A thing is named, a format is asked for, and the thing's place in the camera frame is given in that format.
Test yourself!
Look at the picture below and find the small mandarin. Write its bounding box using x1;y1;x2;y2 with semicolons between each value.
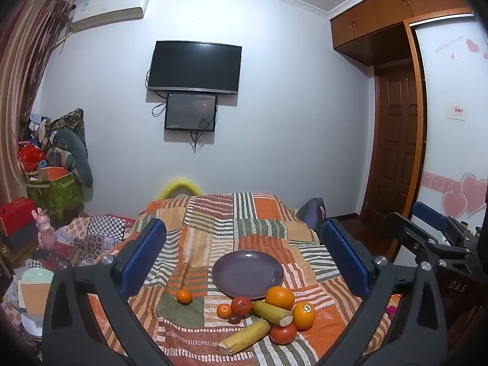
176;289;193;305
217;303;232;320

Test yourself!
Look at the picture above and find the large orange with sticker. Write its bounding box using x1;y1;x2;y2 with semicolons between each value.
292;301;316;331

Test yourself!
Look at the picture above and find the red tomato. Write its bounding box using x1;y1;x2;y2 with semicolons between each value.
270;323;298;345
231;296;253;318

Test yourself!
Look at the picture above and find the large orange plain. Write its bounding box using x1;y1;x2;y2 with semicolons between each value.
265;286;295;311

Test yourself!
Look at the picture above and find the sugarcane piece front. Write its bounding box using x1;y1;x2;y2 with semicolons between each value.
217;319;271;356

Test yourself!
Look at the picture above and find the brown wooden door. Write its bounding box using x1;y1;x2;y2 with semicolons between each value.
361;63;418;230

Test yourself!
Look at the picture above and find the checkered patchwork cloth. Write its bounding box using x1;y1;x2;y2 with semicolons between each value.
28;214;135;271

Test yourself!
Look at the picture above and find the white wardrobe sliding door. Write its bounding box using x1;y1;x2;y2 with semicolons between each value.
414;15;487;229

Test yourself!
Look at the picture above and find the pink plush rabbit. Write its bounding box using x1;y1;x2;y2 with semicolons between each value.
31;207;56;252

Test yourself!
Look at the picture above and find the green patterned storage box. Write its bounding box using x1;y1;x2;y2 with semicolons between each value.
26;173;84;222

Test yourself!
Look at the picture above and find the blue bag behind bed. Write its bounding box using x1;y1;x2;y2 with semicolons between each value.
295;197;327;237

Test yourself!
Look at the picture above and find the yellow curved pillow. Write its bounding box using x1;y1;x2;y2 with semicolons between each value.
157;178;203;200

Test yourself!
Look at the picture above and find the red gift box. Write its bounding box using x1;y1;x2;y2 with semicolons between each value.
0;197;35;236

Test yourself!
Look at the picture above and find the striped patchwork bedspread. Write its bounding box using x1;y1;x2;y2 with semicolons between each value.
87;192;401;366

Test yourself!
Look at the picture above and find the grey plush toy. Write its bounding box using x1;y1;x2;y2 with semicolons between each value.
53;128;93;188

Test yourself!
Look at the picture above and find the purple round plate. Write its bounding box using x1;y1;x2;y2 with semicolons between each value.
212;249;284;300

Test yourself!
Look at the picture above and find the wooden overhead cabinet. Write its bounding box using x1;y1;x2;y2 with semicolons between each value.
331;0;468;66

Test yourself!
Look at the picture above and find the striped pink curtain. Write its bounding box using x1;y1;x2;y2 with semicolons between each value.
1;0;74;204

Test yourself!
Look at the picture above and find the white air conditioner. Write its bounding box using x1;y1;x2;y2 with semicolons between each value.
71;0;150;32

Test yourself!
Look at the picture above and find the small wall monitor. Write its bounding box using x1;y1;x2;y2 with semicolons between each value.
165;93;217;132

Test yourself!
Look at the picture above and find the black wall television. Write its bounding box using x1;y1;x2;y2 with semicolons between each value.
147;41;242;95

